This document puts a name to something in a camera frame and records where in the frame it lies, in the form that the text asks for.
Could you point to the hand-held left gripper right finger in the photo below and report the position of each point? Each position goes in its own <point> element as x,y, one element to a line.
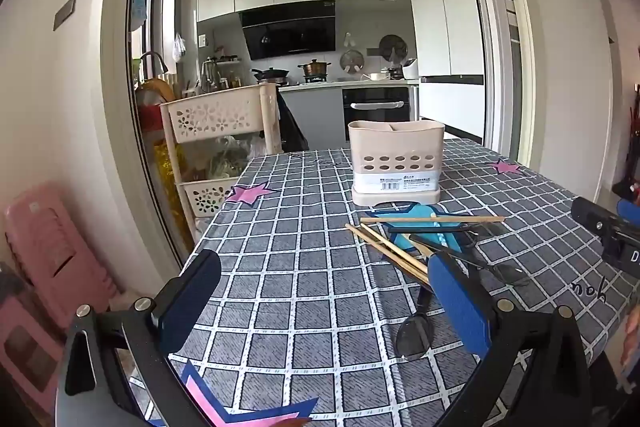
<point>460,302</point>

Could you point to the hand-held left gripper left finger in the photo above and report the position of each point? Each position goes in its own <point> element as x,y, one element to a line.
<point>192,297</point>

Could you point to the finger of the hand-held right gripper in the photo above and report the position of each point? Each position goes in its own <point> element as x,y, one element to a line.
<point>597,219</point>
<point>631,211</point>

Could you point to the beige utensil holder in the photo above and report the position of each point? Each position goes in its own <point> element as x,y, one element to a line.
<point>395,187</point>

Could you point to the person's right hand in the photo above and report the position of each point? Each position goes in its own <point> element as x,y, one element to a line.
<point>634,337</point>

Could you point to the pink star sticker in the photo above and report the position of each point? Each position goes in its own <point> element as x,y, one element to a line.
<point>240,412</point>
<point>504,167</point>
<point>245,193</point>

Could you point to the blue star sticker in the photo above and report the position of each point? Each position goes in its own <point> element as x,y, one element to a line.
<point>397,210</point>

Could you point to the gold shiny bag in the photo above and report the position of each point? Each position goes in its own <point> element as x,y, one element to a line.
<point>170,187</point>

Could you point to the grey checkered tablecloth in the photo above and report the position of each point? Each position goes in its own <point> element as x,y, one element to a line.
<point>310,307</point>

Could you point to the bag of greens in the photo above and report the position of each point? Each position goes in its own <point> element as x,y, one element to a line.
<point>230,159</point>

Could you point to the pink plastic stool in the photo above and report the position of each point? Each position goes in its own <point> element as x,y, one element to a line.
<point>60,237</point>
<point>25,357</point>

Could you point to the beige storage cart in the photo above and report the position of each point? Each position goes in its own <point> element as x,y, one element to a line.
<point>210,114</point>

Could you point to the black hanging bag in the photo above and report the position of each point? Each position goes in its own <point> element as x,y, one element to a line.
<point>292,127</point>

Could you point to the black built-in oven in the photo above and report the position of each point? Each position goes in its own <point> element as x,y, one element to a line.
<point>375,107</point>

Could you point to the grey base cabinet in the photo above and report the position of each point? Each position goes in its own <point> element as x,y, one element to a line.
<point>320,117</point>

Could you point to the condiment rack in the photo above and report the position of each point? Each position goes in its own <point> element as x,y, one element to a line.
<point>222,74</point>

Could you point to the black wok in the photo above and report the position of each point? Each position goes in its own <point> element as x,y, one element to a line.
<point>270,73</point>

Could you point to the white kitchen appliance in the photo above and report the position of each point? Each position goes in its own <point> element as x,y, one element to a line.
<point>410,69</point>

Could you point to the kitchen faucet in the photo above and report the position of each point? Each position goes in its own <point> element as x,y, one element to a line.
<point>151,53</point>

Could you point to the hanging plastic bag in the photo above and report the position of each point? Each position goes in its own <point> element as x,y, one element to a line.
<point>179,49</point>

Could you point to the copper cooking pot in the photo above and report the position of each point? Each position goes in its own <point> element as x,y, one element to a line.
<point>315,68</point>

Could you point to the hanging pot lid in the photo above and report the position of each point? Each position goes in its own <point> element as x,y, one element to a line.
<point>351,61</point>

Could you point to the black range hood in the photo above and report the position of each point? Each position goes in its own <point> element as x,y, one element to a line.
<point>290,32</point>

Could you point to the grey wall switch plate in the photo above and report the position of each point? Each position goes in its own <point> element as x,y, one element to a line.
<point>65,13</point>

